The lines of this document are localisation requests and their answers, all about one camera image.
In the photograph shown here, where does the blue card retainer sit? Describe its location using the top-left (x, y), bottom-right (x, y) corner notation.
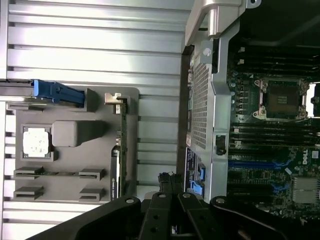
top-left (190, 163), bottom-right (206, 196)

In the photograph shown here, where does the green motherboard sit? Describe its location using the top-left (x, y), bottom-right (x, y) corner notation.
top-left (226, 46), bottom-right (320, 221)

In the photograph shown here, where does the green RAM stick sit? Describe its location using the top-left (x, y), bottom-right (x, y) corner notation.
top-left (14, 169), bottom-right (98, 177)

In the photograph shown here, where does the grey parts rack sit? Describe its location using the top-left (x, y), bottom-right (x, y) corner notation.
top-left (5, 86), bottom-right (140, 204)

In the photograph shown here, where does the silver chipset heatsink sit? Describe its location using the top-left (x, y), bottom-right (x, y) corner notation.
top-left (291, 176), bottom-right (320, 204)

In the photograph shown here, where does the black RAM stick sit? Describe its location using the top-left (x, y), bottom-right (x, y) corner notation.
top-left (229, 141), bottom-right (320, 149)

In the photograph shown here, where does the silver CPU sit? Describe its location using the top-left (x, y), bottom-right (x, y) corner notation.
top-left (22, 126), bottom-right (51, 158)

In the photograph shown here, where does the open black PC case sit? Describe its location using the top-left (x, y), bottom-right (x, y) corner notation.
top-left (176, 0), bottom-right (320, 221)

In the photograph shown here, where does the CPU socket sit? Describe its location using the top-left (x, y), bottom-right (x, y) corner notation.
top-left (252, 74), bottom-right (311, 121)

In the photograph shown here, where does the blue disk carrier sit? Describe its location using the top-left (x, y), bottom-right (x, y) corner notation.
top-left (31, 79), bottom-right (85, 108)

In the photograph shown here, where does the metal socket cover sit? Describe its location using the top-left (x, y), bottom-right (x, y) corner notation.
top-left (309, 83), bottom-right (320, 118)

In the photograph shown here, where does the silver hard disk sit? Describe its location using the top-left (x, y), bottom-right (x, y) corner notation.
top-left (0, 78), bottom-right (35, 98)

